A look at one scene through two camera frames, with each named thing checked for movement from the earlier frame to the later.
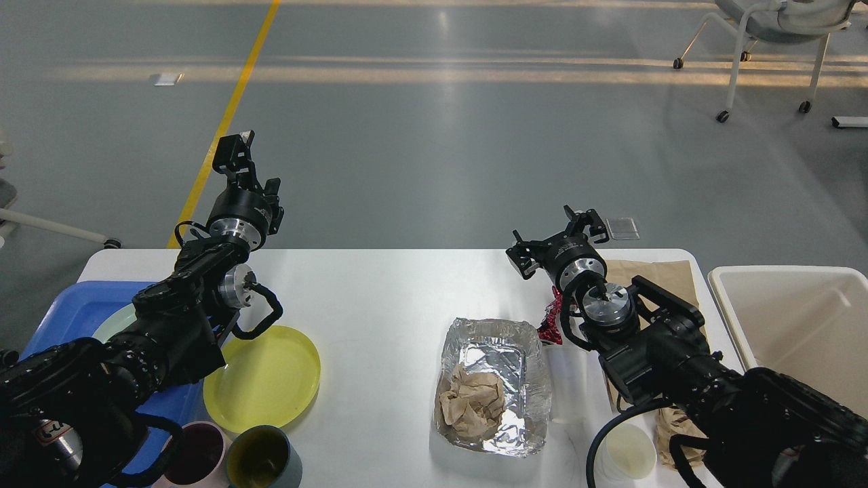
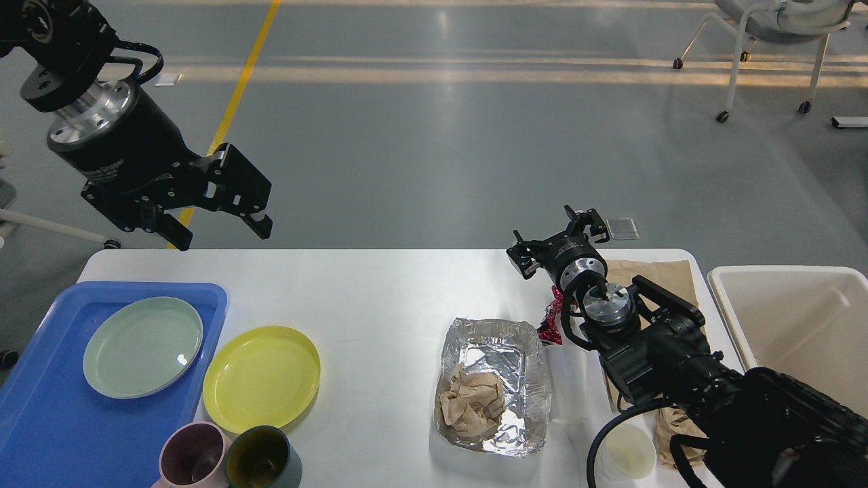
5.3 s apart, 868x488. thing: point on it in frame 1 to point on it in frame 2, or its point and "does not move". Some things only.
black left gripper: [244, 213] to [138, 161]
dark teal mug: [262, 456] does not move
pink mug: [196, 457] does not move
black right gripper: [565, 255] does not move
